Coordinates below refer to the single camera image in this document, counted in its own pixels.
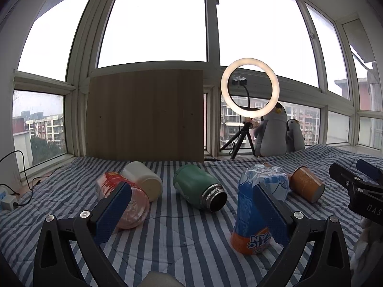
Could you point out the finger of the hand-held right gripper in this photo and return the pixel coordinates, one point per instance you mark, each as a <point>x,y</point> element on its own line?
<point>347,178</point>
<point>371,169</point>

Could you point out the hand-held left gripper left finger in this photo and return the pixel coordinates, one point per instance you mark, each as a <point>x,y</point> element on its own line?
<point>115,209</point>

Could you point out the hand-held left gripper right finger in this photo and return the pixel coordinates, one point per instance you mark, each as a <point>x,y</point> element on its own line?
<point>270,212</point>

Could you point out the person's right forearm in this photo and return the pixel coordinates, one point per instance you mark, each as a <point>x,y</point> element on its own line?
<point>369,245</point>

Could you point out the orange paper cup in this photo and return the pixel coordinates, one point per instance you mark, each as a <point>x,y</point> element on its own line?
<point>305,182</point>

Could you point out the cream plastic cup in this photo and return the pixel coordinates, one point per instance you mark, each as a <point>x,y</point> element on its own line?
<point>143,176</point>

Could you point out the green insulated cup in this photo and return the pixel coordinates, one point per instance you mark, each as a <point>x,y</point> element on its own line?
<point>194,185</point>

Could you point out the pink transparent jar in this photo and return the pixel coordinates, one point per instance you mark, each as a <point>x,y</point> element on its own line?
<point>136,206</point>

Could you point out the blue plastic drink bottle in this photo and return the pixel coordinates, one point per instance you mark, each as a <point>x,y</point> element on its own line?
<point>248,215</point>

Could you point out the small penguin plush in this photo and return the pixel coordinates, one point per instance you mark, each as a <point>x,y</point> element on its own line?
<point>294,137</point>

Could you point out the large penguin plush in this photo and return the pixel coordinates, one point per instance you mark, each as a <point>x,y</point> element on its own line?
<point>270,134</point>

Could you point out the striped blanket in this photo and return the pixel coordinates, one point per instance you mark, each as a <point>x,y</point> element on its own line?
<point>185,245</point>

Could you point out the black tripod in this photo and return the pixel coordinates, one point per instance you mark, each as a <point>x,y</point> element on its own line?
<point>243,134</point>

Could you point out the wooden board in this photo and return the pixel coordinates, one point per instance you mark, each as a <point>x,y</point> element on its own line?
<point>143,116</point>

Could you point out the white power strip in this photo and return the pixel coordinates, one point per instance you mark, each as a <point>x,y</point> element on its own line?
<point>7,201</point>

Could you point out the black gooseneck phone holder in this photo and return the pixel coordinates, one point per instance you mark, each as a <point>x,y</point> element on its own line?
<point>239,80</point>

